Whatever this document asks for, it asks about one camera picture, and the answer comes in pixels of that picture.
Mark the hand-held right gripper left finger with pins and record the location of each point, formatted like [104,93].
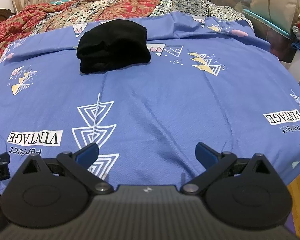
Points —
[88,152]

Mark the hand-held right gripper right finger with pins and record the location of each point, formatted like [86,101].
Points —
[205,153]

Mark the black pants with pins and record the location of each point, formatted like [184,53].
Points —
[112,47]

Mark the blue printed bedsheet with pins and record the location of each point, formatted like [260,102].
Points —
[165,100]

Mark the red patterned quilt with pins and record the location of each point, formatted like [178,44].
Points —
[102,7]

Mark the dark wooden headboard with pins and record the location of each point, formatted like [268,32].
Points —
[0,15]

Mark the beige fabric storage bag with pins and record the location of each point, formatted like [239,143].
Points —
[275,2]

